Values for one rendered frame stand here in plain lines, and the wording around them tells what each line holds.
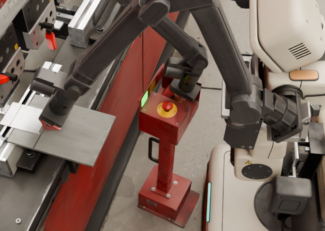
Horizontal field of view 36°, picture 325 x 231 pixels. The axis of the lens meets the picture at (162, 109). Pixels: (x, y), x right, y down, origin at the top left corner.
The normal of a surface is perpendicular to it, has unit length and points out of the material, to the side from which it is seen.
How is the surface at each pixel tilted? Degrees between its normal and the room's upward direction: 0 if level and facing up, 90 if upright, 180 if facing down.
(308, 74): 8
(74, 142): 0
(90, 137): 0
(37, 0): 90
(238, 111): 92
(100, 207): 0
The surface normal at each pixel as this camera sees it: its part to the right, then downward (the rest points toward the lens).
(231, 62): -0.08, 0.81
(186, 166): 0.03, -0.61
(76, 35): -0.29, 0.76
